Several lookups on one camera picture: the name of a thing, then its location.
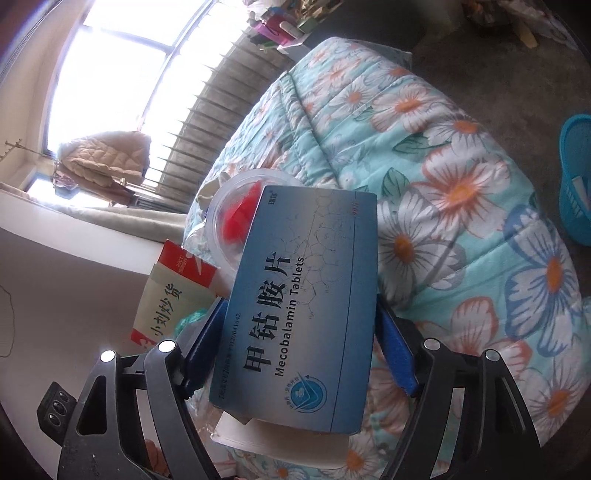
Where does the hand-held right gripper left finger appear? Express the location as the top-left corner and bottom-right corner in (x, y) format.
(55, 298), (232, 480)

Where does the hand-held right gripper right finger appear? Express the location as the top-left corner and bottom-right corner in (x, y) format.
(376, 295), (546, 480)

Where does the blue medicine box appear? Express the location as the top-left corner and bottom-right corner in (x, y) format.
(209, 185), (379, 435)

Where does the blue plastic basket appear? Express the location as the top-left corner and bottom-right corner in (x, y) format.
(558, 114), (591, 245)

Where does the cream and red snack packet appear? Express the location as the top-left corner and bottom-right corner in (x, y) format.
(130, 240), (220, 349)

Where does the white paper under box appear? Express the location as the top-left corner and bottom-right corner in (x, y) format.
(210, 408), (352, 467)

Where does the clear plastic cup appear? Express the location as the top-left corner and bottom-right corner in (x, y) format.
(207, 170), (301, 273)

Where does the crumpled clear plastic wrapper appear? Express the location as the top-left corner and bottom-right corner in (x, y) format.
(194, 172), (232, 208)

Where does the floral quilt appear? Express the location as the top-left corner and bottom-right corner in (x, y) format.
(182, 37), (591, 480)

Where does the beige down jacket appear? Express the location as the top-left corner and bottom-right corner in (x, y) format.
(58, 130), (152, 190)

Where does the metal balcony railing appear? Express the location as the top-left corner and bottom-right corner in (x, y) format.
(134, 34), (301, 208)

